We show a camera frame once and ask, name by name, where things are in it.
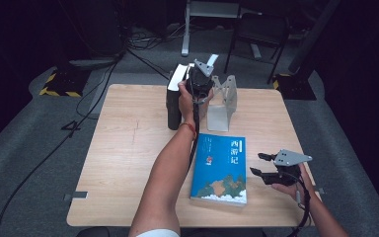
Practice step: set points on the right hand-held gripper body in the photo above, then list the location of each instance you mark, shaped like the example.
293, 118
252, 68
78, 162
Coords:
286, 158

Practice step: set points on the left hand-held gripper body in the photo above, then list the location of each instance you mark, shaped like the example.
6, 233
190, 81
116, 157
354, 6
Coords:
200, 82

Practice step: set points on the black hardcover book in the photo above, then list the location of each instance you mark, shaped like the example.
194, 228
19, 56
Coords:
173, 108

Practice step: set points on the grey expandable book stand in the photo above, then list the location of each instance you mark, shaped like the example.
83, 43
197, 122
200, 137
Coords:
222, 115

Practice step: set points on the blue paperback book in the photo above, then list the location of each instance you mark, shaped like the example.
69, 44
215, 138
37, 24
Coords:
217, 171

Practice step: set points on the person's left hand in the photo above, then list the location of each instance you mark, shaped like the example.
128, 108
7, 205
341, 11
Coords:
186, 105

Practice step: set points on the person's right hand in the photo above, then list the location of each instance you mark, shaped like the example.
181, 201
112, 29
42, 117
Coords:
288, 189

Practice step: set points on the grey tape strip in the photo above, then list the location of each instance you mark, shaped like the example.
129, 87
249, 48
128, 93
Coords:
319, 190
76, 195

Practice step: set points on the black yellow striped stand base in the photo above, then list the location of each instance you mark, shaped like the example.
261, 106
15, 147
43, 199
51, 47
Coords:
64, 84
296, 87

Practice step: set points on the black metal chair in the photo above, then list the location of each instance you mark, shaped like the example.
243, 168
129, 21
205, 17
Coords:
260, 36

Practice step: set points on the person's white sleeve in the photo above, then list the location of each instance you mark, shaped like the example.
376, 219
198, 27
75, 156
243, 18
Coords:
158, 233

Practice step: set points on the black cabinet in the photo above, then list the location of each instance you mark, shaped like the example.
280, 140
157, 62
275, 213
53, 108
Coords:
92, 29

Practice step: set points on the grey metal desk frame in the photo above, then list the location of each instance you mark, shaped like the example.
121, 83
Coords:
187, 33

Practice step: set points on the dark slanted post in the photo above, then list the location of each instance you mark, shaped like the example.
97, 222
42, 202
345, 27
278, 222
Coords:
312, 36

